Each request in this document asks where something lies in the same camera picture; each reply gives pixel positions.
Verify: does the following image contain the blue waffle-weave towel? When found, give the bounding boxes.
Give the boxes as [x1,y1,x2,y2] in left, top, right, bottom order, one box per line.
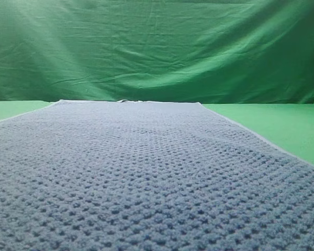
[0,100,314,250]

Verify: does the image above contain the green backdrop cloth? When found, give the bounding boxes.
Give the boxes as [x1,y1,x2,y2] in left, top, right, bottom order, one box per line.
[0,1,314,104]

